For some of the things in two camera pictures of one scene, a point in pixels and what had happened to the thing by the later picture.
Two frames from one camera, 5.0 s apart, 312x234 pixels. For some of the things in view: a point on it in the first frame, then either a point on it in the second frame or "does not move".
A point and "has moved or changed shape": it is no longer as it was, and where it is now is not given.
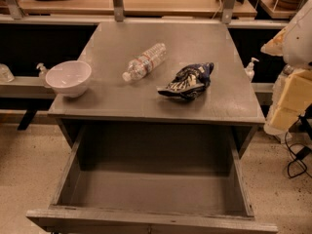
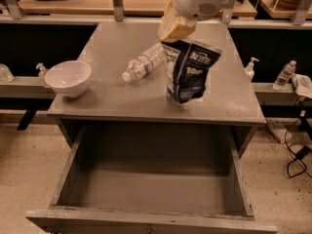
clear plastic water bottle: [146, 61] does not move
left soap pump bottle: [42, 72] does not move
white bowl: [69, 78] does not move
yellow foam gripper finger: [296, 94] -> [173, 26]
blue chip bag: [189, 83] has moved or changed shape
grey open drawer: [152, 178] does not move
